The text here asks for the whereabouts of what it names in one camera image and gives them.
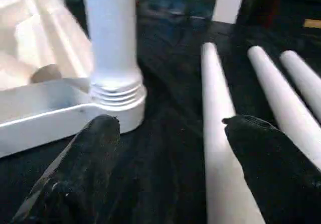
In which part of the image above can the white plastic table leg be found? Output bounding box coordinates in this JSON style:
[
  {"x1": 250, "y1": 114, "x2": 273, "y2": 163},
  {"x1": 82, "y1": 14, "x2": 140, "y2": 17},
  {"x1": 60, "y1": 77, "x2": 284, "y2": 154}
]
[
  {"x1": 200, "y1": 42, "x2": 267, "y2": 224},
  {"x1": 279, "y1": 50, "x2": 321, "y2": 125},
  {"x1": 247, "y1": 45, "x2": 321, "y2": 172},
  {"x1": 81, "y1": 0, "x2": 148, "y2": 110}
]

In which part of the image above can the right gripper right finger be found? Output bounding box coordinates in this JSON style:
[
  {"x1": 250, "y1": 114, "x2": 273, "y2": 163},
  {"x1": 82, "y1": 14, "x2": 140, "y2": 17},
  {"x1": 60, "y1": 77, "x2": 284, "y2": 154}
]
[{"x1": 221, "y1": 115, "x2": 321, "y2": 224}]

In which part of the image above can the small yellow tag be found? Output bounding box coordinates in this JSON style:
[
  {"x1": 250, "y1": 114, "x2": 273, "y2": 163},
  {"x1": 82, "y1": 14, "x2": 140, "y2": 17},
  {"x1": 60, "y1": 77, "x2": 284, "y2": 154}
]
[{"x1": 302, "y1": 19, "x2": 321, "y2": 29}]

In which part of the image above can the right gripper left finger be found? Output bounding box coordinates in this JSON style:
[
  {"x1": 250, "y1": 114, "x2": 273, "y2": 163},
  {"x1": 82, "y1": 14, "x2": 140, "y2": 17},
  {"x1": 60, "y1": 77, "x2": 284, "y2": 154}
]
[{"x1": 11, "y1": 114, "x2": 121, "y2": 224}]

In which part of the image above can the white plastic table top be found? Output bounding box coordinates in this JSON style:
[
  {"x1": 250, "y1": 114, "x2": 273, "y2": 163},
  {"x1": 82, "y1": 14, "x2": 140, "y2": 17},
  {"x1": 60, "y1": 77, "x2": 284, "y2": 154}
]
[{"x1": 0, "y1": 0, "x2": 147, "y2": 159}]

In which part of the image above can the black mat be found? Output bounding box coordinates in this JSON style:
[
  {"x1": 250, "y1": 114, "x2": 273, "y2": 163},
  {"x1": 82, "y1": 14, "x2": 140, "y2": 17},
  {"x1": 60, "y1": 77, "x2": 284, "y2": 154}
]
[{"x1": 0, "y1": 0, "x2": 321, "y2": 224}]

